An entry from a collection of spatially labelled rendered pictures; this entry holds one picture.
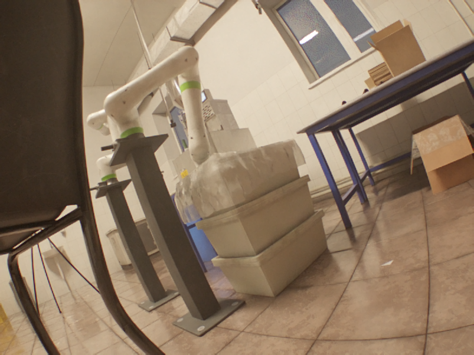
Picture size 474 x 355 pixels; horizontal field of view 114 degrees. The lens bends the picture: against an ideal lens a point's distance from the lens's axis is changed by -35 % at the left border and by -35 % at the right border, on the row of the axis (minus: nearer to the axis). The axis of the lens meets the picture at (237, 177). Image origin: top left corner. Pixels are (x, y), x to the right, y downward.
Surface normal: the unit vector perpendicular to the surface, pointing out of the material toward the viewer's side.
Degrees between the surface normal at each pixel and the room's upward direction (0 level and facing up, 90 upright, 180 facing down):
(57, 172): 103
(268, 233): 96
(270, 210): 96
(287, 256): 96
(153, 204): 90
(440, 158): 68
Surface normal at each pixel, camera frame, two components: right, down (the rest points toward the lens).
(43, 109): 0.98, -0.18
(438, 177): -0.64, 0.22
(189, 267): 0.62, -0.32
